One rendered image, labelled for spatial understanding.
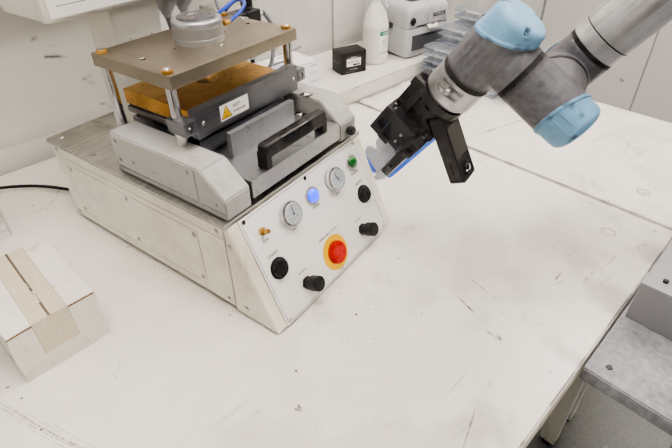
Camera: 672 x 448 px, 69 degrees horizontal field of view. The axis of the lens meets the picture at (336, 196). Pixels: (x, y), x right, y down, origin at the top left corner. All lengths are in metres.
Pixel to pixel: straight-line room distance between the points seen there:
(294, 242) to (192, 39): 0.35
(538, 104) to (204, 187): 0.45
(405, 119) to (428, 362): 0.36
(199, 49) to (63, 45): 0.59
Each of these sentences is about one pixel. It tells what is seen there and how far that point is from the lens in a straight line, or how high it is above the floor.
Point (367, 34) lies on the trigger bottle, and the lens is 1.61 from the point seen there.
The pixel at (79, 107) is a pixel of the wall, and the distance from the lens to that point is 1.38.
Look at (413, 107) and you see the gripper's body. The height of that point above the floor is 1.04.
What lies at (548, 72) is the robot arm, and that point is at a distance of 0.67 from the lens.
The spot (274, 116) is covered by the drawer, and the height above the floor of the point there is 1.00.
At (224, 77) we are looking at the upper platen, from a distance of 0.87.
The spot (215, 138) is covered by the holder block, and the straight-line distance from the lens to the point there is 0.79.
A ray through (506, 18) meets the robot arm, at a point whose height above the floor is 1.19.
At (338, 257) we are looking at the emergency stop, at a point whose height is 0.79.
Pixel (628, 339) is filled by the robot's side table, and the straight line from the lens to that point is 0.88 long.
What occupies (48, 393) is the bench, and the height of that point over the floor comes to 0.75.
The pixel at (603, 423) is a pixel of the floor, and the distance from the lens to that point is 1.73.
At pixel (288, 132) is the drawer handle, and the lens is 0.74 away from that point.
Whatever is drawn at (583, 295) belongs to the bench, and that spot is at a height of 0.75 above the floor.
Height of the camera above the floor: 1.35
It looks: 35 degrees down
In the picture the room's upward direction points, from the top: 1 degrees counter-clockwise
